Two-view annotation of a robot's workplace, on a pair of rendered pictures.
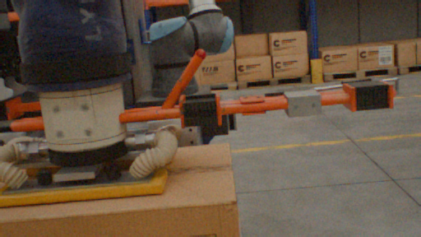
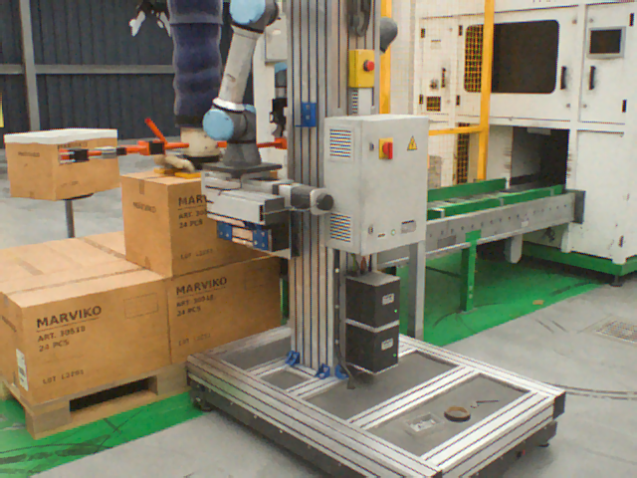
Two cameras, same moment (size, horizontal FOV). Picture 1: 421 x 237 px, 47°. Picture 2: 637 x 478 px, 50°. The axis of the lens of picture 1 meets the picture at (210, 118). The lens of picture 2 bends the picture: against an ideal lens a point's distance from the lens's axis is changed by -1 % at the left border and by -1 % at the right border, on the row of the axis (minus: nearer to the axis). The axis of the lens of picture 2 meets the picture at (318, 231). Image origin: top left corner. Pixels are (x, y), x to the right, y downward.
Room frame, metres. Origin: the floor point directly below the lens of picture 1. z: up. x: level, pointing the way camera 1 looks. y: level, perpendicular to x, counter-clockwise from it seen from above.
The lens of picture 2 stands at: (3.63, -1.58, 1.37)
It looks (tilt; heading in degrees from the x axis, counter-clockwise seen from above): 13 degrees down; 135
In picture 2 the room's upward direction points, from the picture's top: straight up
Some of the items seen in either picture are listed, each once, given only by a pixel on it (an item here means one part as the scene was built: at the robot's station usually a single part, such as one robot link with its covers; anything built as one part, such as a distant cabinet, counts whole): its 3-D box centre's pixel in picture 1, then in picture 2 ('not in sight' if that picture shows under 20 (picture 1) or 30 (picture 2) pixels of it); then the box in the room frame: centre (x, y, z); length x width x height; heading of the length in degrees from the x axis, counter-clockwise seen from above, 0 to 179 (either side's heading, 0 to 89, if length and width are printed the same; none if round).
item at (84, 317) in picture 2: not in sight; (120, 295); (0.70, -0.01, 0.34); 1.20 x 1.00 x 0.40; 84
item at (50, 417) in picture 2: not in sight; (124, 347); (0.70, -0.01, 0.07); 1.20 x 1.00 x 0.14; 84
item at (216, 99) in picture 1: (201, 109); (151, 147); (1.02, 0.02, 1.08); 0.10 x 0.08 x 0.06; 178
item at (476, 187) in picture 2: not in sight; (428, 193); (0.94, 2.16, 0.60); 1.60 x 0.10 x 0.09; 84
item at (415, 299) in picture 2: not in sight; (417, 253); (1.62, 1.14, 0.50); 0.07 x 0.07 x 1.00; 84
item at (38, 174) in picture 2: not in sight; (65, 162); (-0.82, 0.47, 0.82); 0.60 x 0.40 x 0.40; 109
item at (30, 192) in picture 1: (80, 180); (190, 164); (0.93, 0.27, 0.97); 0.34 x 0.10 x 0.05; 88
